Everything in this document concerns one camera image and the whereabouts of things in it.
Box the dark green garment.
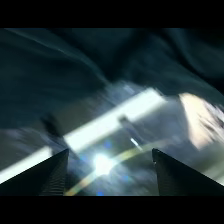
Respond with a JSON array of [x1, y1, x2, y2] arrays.
[[0, 28, 224, 134]]

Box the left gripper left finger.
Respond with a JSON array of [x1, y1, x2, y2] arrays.
[[0, 148, 70, 197]]

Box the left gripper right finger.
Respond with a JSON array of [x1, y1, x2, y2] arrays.
[[151, 148, 224, 197]]

